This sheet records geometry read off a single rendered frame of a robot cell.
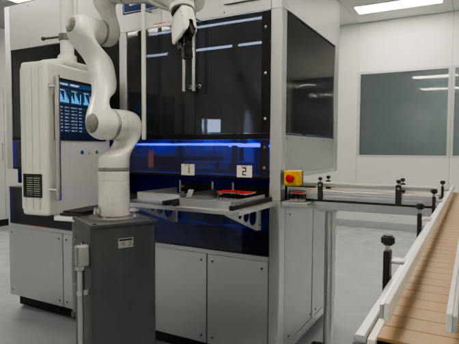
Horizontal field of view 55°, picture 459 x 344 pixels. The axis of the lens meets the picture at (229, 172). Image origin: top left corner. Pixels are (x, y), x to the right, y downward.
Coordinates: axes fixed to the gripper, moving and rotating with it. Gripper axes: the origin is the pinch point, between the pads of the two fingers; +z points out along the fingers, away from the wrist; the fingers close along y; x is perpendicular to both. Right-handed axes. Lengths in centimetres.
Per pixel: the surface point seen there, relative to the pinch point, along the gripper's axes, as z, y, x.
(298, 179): 30, -40, 74
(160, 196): 28, -81, 22
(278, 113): -2, -38, 67
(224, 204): 41, -41, 32
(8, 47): -104, -188, -34
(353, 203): 44, -29, 95
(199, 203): 39, -52, 26
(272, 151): 14, -46, 67
